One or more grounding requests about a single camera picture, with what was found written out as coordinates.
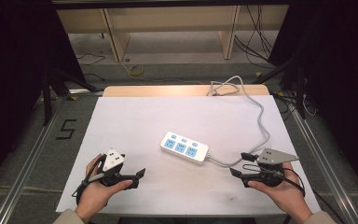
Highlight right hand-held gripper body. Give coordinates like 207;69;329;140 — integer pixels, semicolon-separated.
241;147;300;189

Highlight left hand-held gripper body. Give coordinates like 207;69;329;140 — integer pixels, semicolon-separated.
97;147;140;190

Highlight person's left hand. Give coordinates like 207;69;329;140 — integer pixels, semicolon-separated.
75;153;134;224

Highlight person's right hand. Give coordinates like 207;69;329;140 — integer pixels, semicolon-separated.
247;161;313;224

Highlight white power strip blue sockets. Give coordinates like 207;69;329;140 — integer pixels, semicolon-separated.
159;131;210;165

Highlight white table cover sheet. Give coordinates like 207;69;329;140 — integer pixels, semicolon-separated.
55;94;322;217

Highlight light wooden table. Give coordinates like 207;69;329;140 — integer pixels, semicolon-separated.
102;84;270;98

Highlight black metal stand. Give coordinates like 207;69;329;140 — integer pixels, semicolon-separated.
40;66;104;127

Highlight black curtain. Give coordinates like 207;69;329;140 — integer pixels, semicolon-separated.
267;0;358;194
0;0;88;195

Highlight light wooden bench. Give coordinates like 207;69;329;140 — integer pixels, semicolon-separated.
55;4;291;63

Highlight grey power strip cable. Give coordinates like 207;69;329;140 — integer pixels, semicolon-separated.
205;75;271;168

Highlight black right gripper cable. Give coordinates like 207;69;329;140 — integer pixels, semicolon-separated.
282;167;347;224

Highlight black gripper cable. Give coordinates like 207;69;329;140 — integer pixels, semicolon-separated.
282;167;347;224
71;154;107;207

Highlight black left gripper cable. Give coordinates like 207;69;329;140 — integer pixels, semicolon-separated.
71;154;107;207

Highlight aluminium floor rail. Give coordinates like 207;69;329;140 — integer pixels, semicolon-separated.
287;98;358;224
0;96;67;224

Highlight thin white cable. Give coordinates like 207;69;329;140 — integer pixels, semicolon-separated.
301;92;319;118

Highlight yellow coiled cable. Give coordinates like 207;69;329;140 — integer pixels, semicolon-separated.
128;63;145;77

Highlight thin black floor cable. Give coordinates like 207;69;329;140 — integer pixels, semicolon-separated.
75;51;107;82

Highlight bundle of black cables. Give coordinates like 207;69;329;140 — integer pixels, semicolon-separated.
233;4;276;63

